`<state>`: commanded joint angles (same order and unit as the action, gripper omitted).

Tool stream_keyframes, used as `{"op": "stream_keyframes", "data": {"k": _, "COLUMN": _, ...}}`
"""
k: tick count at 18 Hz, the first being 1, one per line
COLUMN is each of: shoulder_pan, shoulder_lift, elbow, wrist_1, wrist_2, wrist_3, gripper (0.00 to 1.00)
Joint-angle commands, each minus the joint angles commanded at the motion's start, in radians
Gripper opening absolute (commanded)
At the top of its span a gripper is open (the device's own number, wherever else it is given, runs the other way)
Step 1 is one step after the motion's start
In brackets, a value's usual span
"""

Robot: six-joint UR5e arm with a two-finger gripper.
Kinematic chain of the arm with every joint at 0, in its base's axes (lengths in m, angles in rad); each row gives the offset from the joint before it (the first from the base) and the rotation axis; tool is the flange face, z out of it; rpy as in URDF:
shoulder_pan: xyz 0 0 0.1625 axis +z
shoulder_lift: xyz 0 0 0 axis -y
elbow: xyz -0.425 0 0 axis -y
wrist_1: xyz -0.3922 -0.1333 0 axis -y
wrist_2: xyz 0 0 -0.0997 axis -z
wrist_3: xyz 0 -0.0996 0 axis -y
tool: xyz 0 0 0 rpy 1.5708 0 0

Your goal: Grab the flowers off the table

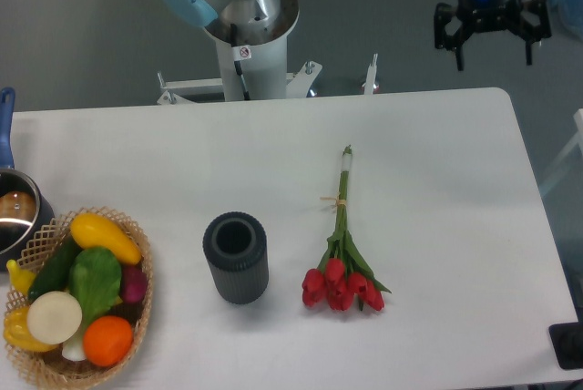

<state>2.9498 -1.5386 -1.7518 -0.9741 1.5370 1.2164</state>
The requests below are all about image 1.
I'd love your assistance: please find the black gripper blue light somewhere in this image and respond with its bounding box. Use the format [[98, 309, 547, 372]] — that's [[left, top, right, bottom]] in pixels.
[[434, 0, 552, 71]]

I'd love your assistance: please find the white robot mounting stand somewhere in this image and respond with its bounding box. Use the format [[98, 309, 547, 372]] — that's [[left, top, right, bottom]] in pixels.
[[156, 29, 381, 106]]

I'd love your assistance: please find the red tulip bouquet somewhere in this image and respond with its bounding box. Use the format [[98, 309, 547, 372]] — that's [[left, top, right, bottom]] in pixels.
[[302, 146, 390, 312]]

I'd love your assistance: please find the black device at table edge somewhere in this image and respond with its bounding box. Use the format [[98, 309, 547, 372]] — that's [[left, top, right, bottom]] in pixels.
[[548, 322, 582, 370]]

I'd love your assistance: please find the dark grey ribbed vase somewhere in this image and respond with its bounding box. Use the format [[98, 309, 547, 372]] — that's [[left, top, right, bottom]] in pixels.
[[202, 211, 270, 304]]

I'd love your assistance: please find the purple red radish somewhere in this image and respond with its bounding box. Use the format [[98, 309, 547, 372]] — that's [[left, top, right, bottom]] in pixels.
[[119, 265, 148, 304]]

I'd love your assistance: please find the yellow squash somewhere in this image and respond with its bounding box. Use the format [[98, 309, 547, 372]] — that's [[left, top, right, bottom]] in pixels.
[[69, 212, 142, 265]]

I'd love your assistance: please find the green lettuce leaf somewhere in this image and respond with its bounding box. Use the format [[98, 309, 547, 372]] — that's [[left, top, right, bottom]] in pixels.
[[61, 246, 123, 362]]

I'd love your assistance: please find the orange fruit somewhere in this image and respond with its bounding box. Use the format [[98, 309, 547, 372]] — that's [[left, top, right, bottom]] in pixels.
[[83, 316, 133, 367]]

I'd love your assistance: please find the dark green cucumber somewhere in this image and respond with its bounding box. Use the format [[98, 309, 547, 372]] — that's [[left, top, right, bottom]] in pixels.
[[27, 237, 82, 303]]

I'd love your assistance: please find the white round onion slice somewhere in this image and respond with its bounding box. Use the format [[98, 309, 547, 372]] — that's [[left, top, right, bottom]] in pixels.
[[26, 291, 82, 344]]

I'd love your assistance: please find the small yellow banana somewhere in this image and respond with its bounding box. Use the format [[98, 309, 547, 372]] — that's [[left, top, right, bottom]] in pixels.
[[5, 260, 36, 296]]

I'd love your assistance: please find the woven wicker basket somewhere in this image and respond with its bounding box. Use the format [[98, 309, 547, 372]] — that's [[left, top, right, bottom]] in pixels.
[[5, 207, 154, 389]]

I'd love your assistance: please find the yellow bell pepper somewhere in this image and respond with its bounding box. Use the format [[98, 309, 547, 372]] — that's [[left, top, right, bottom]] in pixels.
[[4, 306, 58, 353]]

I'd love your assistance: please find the white frame at right edge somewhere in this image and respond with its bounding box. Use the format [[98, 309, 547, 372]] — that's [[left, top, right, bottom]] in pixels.
[[538, 108, 582, 198]]

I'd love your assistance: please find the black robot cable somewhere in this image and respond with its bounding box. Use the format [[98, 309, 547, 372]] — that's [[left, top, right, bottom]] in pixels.
[[229, 23, 251, 101]]

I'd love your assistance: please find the blue handled saucepan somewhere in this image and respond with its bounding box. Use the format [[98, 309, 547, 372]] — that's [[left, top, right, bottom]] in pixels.
[[1, 87, 54, 272]]

